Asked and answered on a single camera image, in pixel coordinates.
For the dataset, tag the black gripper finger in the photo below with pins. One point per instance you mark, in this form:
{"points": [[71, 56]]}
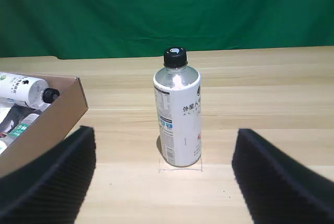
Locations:
{"points": [[47, 187], [281, 195]]}

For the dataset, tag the white bottle with black cap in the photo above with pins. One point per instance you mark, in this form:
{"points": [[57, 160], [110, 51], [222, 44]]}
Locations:
{"points": [[180, 130]]}

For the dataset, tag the brown cardboard box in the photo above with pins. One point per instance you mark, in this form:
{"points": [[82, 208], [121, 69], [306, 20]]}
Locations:
{"points": [[52, 124]]}

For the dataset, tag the green label clear bottle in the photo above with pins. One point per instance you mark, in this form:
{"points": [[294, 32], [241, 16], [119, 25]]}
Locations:
{"points": [[19, 130]]}

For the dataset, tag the white bottle with clear neck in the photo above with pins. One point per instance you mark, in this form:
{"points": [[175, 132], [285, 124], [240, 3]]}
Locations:
{"points": [[15, 85]]}

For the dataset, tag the green backdrop cloth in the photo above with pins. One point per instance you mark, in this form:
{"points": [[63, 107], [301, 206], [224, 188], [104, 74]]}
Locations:
{"points": [[167, 12]]}

